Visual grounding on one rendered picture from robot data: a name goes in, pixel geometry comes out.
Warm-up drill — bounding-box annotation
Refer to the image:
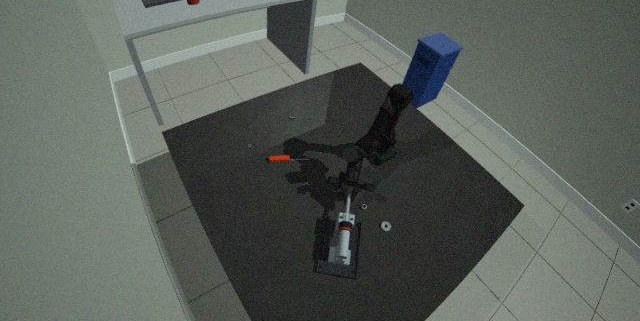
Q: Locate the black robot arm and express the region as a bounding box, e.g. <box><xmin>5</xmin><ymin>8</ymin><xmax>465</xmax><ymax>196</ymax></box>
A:
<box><xmin>343</xmin><ymin>84</ymin><xmax>414</xmax><ymax>168</ymax></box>

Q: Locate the red-handled screwdriver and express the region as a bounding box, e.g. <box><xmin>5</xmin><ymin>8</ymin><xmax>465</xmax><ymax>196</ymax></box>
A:
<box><xmin>269</xmin><ymin>155</ymin><xmax>309</xmax><ymax>163</ymax></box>

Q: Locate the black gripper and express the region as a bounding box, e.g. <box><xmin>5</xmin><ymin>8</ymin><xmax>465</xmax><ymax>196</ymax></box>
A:
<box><xmin>327</xmin><ymin>165</ymin><xmax>375</xmax><ymax>206</ymax></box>

